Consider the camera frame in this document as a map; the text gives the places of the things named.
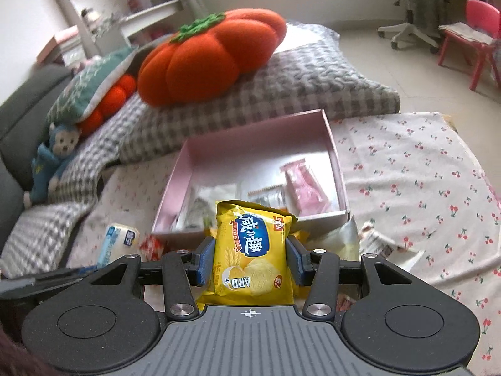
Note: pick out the large orange pumpkin cushion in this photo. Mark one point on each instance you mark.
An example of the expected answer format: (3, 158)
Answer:
(203, 58)

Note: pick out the white snack packet dark print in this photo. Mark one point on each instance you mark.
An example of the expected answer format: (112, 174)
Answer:
(391, 254)

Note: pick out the blue monkey plush toy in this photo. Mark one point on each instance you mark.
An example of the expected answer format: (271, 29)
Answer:
(58, 145)

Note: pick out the folded papers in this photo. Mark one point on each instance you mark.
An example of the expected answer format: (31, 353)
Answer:
(465, 31)

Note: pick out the dark grey sofa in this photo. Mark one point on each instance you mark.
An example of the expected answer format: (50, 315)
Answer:
(23, 98)

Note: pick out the small clear brown snack packet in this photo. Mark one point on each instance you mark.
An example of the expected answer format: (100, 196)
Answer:
(270, 197)

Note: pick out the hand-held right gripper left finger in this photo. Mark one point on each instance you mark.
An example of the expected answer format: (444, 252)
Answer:
(205, 262)

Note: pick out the pink cardboard box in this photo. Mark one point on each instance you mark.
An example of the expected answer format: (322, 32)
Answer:
(254, 152)

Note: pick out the cherry print bed sheet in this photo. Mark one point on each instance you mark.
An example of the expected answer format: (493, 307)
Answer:
(411, 184)

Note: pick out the pink plastic child chair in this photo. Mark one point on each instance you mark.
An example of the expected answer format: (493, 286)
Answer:
(479, 11)

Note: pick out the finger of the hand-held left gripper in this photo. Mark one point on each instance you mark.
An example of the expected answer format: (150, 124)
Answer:
(62, 276)

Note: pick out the teal leaf-pattern pillow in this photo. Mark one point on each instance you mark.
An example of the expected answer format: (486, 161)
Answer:
(90, 82)

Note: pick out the pink snack packet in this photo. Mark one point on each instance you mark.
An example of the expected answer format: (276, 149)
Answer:
(303, 188)

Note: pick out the stack of books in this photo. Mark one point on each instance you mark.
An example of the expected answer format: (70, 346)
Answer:
(58, 43)

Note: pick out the white shelf unit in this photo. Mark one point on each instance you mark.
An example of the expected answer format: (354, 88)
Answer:
(156, 8)

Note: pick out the small yellow blue-label snack packet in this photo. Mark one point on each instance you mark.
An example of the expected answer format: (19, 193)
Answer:
(250, 250)

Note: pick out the white roll cake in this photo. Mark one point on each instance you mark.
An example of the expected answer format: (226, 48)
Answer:
(117, 241)

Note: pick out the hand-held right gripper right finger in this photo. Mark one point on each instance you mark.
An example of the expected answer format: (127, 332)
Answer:
(295, 262)

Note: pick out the red flower-print candy packet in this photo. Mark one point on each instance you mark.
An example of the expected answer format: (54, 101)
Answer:
(150, 244)

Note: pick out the small orange pumpkin cushion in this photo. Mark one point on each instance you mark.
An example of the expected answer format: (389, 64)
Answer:
(117, 94)

